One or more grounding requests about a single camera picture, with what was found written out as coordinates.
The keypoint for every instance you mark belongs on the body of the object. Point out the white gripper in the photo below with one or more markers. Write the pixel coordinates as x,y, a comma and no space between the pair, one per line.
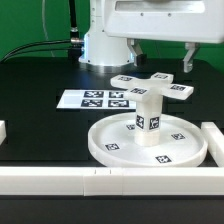
189,21

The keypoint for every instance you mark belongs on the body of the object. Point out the white cross-shaped table base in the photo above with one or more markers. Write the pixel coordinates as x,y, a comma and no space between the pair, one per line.
141,90

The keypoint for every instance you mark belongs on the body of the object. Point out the white round table top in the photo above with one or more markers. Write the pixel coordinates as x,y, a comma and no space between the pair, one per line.
181,144

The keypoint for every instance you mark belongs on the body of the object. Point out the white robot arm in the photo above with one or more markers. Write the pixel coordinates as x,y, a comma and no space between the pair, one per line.
103,52

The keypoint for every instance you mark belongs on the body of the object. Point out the white marker sheet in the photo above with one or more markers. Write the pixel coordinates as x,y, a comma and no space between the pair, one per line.
94,99

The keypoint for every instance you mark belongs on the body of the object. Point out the white right fence rail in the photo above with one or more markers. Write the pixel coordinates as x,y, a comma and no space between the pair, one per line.
215,140

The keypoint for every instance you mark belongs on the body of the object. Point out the white fence rail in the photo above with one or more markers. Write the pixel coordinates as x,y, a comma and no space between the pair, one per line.
215,140
111,181
2,131

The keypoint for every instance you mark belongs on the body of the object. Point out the white front fence rail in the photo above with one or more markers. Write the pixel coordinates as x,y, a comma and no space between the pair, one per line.
111,181

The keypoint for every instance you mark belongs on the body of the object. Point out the white left fence rail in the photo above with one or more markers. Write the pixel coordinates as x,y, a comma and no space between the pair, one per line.
2,131

